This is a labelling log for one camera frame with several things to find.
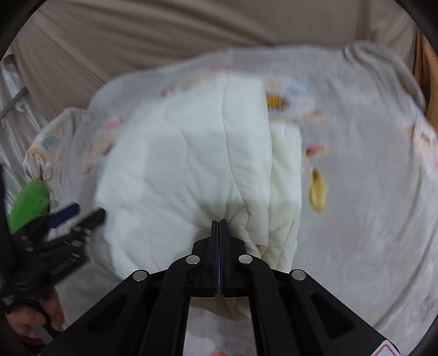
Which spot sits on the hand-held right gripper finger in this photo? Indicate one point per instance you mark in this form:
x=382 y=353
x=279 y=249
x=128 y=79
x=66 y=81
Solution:
x=223 y=246
x=215 y=246

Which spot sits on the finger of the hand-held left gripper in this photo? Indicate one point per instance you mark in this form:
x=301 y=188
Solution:
x=90 y=219
x=65 y=214

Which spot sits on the floral white quilt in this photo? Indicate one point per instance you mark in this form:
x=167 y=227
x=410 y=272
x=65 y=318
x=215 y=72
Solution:
x=342 y=137

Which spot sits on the person's left hand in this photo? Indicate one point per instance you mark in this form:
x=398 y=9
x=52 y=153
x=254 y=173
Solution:
x=30 y=320

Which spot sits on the beige bed sheet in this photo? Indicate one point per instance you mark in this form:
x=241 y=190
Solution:
x=171 y=37

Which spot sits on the wooden bed frame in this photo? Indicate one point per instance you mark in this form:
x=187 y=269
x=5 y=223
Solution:
x=426 y=68

